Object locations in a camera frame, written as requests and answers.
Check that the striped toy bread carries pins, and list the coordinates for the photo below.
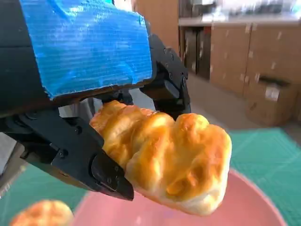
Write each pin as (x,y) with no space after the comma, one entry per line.
(164,153)

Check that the round toy bread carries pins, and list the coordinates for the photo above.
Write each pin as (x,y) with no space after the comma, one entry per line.
(42,214)

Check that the pink bowl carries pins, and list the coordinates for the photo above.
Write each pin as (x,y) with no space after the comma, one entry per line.
(235,207)

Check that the plain cardboard box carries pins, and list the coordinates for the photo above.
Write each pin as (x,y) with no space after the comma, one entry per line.
(235,51)

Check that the green cutting mat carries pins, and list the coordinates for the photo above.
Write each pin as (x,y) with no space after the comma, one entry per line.
(270,153)

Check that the cardboard box with logo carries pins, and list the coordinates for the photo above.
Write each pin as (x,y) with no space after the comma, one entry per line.
(270,101)

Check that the black cabinet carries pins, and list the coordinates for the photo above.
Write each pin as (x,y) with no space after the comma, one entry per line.
(195,51)

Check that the white countertop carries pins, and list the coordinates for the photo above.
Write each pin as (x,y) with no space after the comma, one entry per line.
(235,21)

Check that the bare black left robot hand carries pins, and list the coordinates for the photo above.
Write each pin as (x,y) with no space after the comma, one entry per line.
(89,47)

